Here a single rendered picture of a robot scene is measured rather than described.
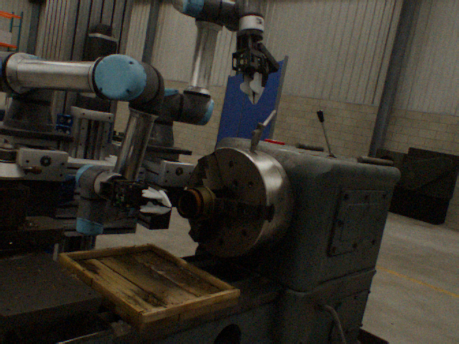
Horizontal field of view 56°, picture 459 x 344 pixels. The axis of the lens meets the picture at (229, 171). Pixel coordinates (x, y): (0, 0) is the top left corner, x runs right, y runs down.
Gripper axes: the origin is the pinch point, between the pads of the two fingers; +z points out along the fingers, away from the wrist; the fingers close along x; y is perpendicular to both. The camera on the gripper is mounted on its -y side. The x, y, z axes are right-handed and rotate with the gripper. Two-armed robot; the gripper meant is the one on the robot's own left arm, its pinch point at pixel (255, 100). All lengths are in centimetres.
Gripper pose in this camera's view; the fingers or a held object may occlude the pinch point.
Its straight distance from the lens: 134.9
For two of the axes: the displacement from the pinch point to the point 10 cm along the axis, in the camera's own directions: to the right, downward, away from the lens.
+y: -6.6, -0.4, -7.5
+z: 0.0, 10.0, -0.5
